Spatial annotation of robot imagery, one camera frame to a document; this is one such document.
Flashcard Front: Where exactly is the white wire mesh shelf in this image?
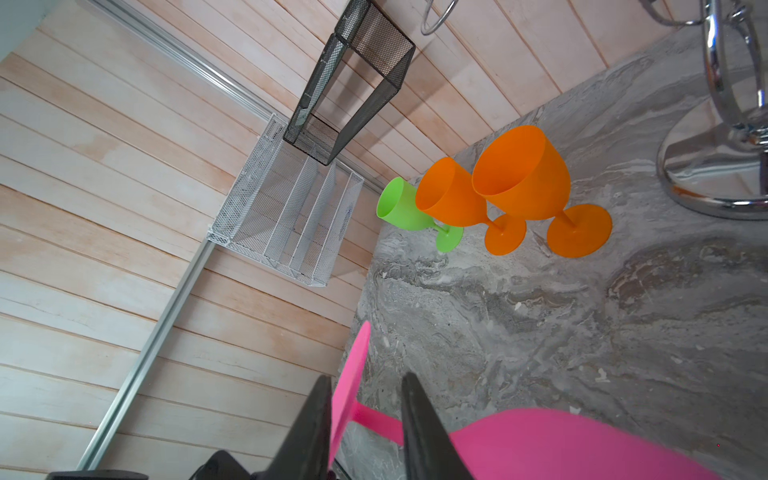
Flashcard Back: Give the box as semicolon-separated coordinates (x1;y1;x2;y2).
207;115;364;287

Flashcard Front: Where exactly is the horizontal aluminium wall profile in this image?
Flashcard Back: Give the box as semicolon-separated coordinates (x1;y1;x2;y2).
74;0;385;472

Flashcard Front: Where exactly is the black wire mesh basket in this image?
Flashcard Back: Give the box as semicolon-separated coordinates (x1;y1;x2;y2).
283;1;415;166

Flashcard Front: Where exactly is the orange wine glass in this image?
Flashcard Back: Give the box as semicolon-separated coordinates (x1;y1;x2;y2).
415;157;527;256
472;125;613;258

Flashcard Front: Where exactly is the orange wine glass front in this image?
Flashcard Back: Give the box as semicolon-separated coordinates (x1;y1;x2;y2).
415;157;527;256

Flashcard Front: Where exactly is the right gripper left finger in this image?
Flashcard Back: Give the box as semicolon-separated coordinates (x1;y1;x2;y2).
260;375;332;479

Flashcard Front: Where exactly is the pink plastic wine glass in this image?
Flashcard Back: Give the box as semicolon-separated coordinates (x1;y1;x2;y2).
329;323;717;479

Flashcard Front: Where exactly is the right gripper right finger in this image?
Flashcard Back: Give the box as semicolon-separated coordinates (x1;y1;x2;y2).
401;372;472;480

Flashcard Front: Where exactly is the green plastic wine glass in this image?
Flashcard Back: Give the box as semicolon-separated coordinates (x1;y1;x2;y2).
376;177;464;253

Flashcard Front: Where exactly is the chrome wine glass rack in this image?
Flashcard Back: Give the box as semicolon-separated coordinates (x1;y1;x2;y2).
419;0;768;221

